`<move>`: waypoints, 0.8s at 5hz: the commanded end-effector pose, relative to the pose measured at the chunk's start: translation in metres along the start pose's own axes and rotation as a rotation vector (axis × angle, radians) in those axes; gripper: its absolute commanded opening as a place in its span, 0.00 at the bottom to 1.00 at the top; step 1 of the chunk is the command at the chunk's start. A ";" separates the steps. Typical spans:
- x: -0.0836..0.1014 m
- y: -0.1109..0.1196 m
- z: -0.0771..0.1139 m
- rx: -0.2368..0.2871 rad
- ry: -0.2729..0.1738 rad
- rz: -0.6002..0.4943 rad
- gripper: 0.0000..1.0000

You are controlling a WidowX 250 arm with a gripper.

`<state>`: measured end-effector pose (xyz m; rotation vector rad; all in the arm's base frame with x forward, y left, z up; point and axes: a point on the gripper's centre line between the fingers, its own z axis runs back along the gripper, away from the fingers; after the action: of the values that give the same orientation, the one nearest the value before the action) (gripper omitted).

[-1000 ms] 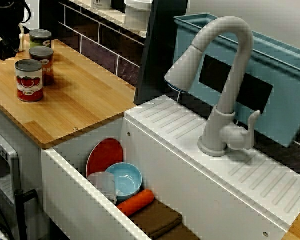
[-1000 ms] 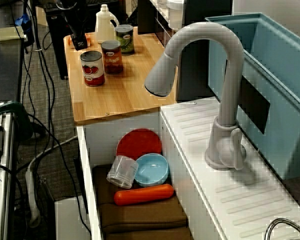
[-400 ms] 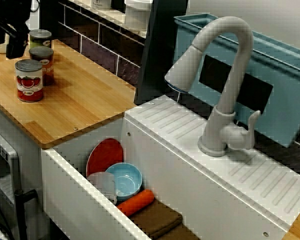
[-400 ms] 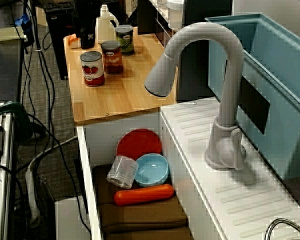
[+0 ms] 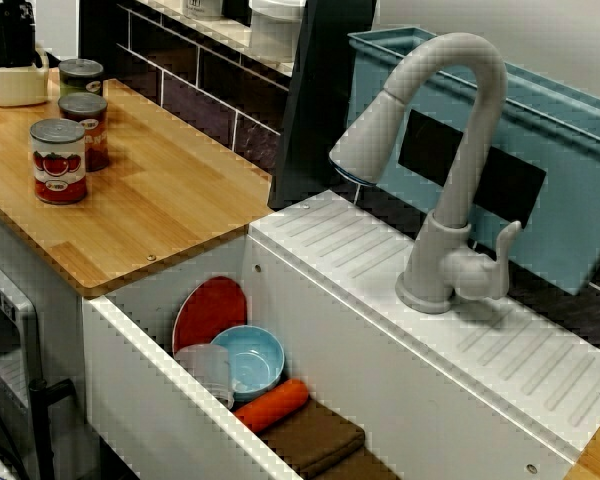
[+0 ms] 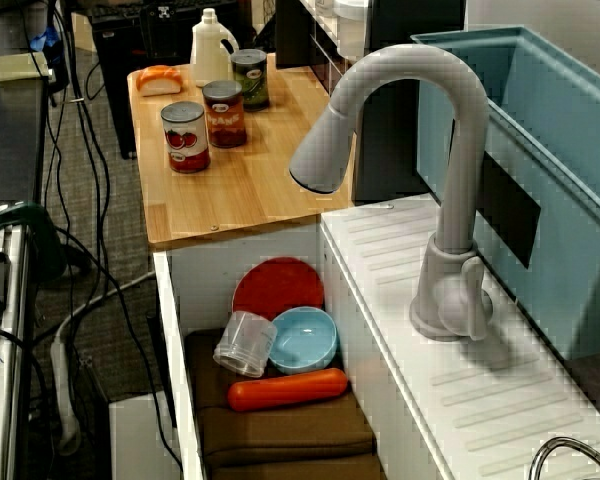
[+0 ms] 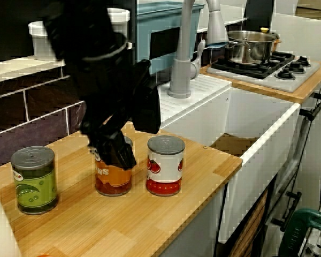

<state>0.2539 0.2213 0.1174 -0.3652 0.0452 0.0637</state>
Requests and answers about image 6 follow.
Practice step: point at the orange toy sausage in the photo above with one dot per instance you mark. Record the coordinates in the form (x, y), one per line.
(285, 390)

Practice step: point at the orange beans can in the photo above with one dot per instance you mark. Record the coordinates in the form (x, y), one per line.
(225, 117)

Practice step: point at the green clamp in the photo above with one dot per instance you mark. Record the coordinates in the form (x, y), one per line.
(35, 230)

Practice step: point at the yellow paper note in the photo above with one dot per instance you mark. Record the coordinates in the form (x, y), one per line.
(17, 66)

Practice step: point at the white toy sink unit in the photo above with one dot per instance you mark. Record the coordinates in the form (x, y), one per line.
(430, 400)

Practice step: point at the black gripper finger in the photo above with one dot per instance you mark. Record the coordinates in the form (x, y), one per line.
(165, 30)

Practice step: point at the white plastic bottle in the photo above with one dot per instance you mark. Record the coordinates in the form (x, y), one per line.
(207, 55)

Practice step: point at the silver metal frame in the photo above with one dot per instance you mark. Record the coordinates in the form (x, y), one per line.
(5, 350)

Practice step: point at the light blue bowl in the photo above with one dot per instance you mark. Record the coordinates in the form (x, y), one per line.
(305, 345)

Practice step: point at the brown cloth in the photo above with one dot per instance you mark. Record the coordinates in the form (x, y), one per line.
(280, 440)

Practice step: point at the white power strip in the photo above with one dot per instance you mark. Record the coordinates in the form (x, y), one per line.
(64, 390)

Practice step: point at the grey toy faucet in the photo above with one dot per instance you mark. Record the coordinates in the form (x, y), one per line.
(455, 210)

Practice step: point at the wooden counter board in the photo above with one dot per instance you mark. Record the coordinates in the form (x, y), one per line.
(230, 185)

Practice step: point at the orange toy bread loaf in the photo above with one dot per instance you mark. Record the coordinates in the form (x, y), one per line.
(159, 80)

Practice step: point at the teal plastic bin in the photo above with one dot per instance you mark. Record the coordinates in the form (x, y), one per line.
(570, 150)

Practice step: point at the clear plastic cup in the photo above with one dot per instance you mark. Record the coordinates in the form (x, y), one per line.
(242, 345)

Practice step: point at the green peas can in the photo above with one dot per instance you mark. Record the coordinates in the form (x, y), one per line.
(252, 85)

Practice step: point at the white panel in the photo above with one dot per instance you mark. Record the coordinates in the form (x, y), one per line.
(140, 440)

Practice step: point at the black robot stand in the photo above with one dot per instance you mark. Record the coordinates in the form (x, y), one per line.
(115, 75)

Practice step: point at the red plate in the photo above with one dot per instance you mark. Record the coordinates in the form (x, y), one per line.
(275, 285)

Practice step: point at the red white tomato can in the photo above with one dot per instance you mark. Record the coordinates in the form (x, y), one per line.
(186, 140)

